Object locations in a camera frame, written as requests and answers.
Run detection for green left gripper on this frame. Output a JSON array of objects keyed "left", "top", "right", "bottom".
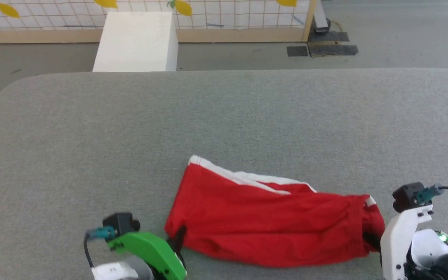
[{"left": 107, "top": 225, "right": 188, "bottom": 280}]

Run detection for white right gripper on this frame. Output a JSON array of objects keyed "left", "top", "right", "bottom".
[{"left": 363, "top": 204, "right": 435, "bottom": 280}]

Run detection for red white-striped shorts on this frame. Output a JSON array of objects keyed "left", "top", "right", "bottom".
[{"left": 164, "top": 155, "right": 386, "bottom": 268}]

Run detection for long black floor tape patch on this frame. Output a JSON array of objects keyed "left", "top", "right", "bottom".
[{"left": 308, "top": 44, "right": 359, "bottom": 58}]

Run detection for white box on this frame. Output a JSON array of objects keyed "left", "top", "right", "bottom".
[{"left": 92, "top": 11, "right": 179, "bottom": 73}]

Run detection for small black floor tape patch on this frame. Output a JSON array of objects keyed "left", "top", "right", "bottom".
[{"left": 287, "top": 46, "right": 309, "bottom": 58}]

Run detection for black floor tape under foot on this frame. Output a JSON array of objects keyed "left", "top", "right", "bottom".
[{"left": 308, "top": 31, "right": 350, "bottom": 43}]

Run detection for lemon print partition screen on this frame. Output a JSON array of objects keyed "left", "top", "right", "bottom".
[{"left": 0, "top": 0, "right": 317, "bottom": 44}]

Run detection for metal screen support foot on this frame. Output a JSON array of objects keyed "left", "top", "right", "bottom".
[{"left": 312, "top": 0, "right": 331, "bottom": 33}]

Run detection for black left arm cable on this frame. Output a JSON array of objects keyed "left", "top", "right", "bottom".
[{"left": 84, "top": 227, "right": 118, "bottom": 270}]

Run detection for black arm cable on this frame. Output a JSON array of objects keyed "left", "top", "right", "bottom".
[
  {"left": 416, "top": 184, "right": 448, "bottom": 203},
  {"left": 84, "top": 227, "right": 118, "bottom": 270}
]

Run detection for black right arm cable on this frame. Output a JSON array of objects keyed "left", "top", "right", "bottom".
[{"left": 416, "top": 184, "right": 448, "bottom": 203}]

